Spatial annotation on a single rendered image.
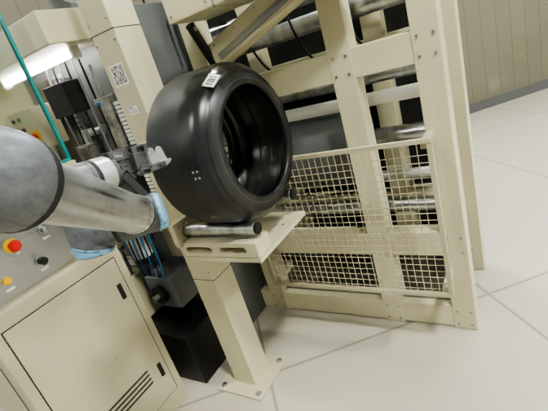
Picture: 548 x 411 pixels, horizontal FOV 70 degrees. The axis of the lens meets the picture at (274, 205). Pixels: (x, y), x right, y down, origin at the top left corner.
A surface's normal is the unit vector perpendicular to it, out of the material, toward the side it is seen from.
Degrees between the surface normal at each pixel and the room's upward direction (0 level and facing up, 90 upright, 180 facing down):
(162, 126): 58
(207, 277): 90
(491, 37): 90
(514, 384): 0
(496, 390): 0
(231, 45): 90
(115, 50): 90
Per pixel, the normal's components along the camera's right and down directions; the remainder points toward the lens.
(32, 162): 0.91, -0.30
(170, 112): -0.55, -0.23
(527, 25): 0.17, 0.31
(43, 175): 0.96, -0.09
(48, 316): 0.84, -0.05
